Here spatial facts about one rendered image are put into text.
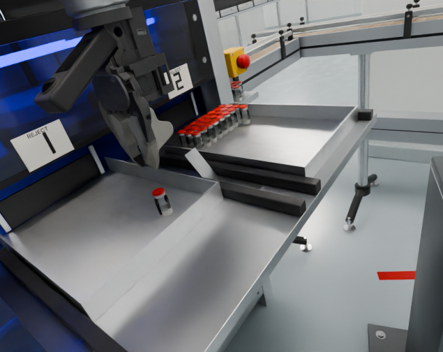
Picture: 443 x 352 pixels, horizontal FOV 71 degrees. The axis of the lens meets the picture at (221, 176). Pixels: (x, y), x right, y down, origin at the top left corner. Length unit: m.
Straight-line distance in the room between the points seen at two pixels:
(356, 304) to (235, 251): 1.08
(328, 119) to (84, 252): 0.56
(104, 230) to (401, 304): 1.21
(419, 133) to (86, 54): 1.41
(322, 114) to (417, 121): 0.87
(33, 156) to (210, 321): 0.41
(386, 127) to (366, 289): 0.72
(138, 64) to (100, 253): 0.28
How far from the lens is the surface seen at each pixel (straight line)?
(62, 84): 0.39
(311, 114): 0.76
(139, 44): 0.46
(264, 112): 0.82
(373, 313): 1.45
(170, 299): 0.40
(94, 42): 0.42
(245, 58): 0.94
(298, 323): 1.40
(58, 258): 0.56
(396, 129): 1.61
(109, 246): 0.52
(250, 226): 0.46
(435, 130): 1.59
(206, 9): 0.89
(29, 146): 0.61
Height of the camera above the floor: 1.17
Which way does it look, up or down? 30 degrees down
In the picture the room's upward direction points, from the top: 14 degrees counter-clockwise
